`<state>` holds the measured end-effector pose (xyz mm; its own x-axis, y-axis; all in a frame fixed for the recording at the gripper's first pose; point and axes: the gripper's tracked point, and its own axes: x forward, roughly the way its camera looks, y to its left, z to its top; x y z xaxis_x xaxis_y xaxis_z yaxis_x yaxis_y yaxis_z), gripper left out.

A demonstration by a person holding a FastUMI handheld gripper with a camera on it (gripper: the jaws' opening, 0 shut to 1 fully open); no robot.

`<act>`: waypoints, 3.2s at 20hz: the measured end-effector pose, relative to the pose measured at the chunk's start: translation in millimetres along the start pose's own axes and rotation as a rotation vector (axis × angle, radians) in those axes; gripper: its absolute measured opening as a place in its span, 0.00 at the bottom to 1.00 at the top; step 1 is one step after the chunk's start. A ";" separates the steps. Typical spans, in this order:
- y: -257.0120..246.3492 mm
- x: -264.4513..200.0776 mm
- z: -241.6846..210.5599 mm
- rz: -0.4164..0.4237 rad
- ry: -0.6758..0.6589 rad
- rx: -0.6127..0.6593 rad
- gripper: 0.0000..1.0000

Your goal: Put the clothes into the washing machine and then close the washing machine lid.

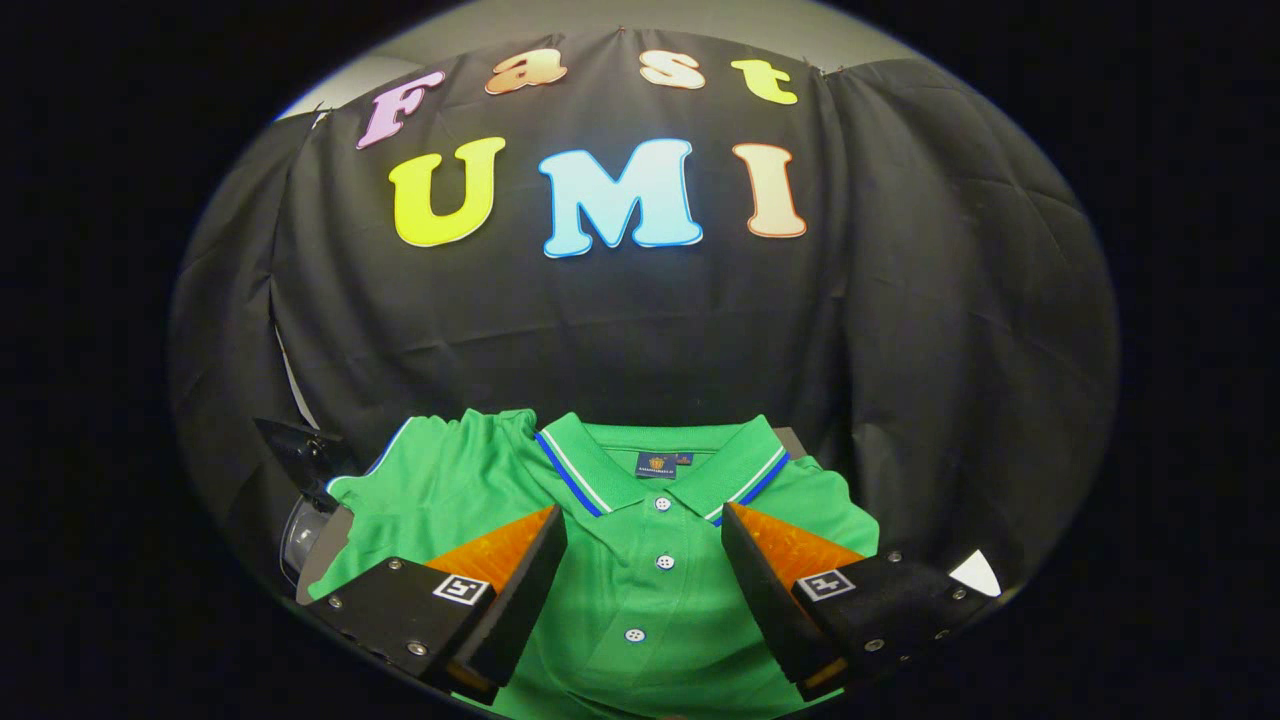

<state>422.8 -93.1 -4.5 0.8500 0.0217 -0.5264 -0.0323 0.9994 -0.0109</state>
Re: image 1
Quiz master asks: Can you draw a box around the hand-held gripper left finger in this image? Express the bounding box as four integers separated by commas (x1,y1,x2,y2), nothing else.
307,505,569,706

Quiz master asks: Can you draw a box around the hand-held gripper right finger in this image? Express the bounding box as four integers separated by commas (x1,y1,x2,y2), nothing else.
721,502,1004,703

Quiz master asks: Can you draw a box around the green polo shirt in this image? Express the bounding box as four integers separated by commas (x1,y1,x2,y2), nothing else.
308,408,881,720

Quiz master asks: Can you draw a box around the black washing machine lid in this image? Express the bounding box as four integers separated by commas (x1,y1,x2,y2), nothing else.
254,417,351,486

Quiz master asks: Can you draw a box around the beige cabinet with dark top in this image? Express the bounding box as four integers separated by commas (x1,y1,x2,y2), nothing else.
295,428,809,603

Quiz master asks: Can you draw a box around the white sheet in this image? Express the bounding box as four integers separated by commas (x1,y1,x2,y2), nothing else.
948,549,1002,599

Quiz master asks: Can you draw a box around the black backdrop cloth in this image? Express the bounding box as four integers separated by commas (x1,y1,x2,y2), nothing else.
168,28,1119,601

